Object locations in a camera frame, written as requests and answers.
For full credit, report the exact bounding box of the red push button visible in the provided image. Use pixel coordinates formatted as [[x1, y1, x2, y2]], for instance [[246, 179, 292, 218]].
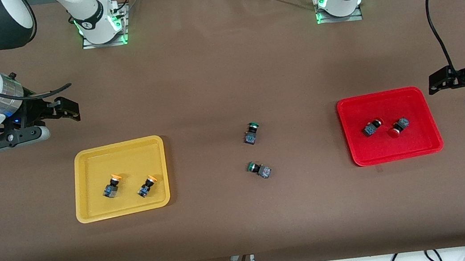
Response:
[[386, 116, 412, 139], [360, 117, 385, 139]]

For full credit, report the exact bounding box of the yellow push button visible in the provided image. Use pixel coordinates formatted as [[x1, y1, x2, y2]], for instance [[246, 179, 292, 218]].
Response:
[[136, 174, 160, 199], [101, 173, 125, 200]]

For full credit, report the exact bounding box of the red plastic tray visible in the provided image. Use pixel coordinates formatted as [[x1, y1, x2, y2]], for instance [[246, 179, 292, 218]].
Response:
[[335, 83, 446, 170]]

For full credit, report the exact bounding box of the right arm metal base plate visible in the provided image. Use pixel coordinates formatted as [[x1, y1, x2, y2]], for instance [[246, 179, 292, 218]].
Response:
[[77, 3, 131, 50]]

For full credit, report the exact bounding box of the brown table cover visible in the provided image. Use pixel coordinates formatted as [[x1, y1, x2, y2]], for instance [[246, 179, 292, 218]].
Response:
[[0, 0, 465, 261]]

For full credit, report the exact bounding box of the yellow plastic tray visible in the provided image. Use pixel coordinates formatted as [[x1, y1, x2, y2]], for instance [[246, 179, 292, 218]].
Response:
[[67, 134, 174, 225]]

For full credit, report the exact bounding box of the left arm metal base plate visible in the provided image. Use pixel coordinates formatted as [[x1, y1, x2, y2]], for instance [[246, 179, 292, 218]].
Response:
[[313, 0, 364, 26]]

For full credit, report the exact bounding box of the green push button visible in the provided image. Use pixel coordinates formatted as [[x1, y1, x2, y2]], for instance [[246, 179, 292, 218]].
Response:
[[242, 121, 262, 146], [246, 159, 273, 181]]

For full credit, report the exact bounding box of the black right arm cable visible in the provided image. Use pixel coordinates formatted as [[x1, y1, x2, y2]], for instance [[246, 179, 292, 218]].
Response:
[[0, 0, 74, 105]]

